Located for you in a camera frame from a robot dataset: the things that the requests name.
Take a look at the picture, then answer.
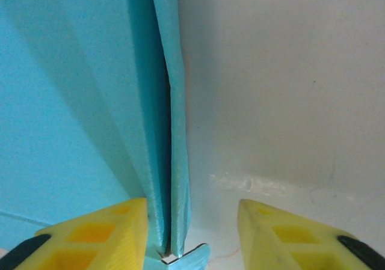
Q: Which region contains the teal white paper box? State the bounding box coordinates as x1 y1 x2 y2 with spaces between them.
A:
0 0 211 270

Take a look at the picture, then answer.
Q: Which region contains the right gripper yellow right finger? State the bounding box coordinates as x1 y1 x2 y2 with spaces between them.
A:
237 198 385 270

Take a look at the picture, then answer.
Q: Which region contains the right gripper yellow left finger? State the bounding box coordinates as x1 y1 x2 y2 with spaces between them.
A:
0 197 150 270

